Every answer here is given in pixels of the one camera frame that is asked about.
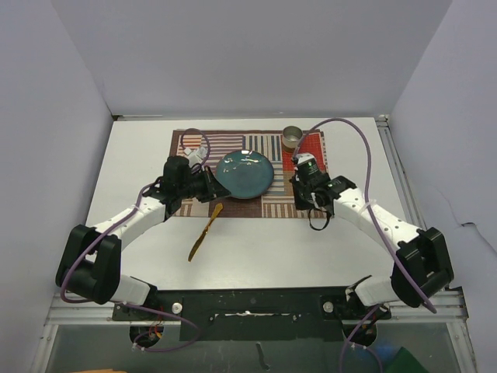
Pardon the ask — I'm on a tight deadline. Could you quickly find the right side aluminium rail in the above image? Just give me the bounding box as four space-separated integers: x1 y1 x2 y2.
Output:
371 115 468 322

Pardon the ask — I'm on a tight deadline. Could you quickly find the green object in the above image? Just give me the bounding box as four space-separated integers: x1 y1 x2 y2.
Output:
384 347 428 373

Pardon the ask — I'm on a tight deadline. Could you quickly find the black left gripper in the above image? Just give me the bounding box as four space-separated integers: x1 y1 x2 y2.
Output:
178 166 231 203

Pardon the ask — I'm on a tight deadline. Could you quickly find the blue ceramic plate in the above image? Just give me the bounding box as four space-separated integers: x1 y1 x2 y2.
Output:
215 150 274 200

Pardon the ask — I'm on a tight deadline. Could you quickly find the beige metal cup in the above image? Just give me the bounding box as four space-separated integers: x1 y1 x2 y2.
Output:
282 126 304 153

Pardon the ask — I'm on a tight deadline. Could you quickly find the gold knife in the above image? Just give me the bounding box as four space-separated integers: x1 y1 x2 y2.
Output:
188 203 224 262

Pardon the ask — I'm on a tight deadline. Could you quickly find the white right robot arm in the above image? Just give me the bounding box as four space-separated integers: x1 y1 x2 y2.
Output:
290 153 454 318

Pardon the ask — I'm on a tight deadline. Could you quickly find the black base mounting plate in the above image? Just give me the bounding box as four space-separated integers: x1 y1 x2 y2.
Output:
112 285 393 343

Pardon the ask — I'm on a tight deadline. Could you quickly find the blue object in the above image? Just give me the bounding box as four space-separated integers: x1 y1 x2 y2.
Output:
374 340 397 361

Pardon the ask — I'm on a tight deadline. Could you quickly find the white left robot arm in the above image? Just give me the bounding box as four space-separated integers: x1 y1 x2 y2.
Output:
55 156 231 319

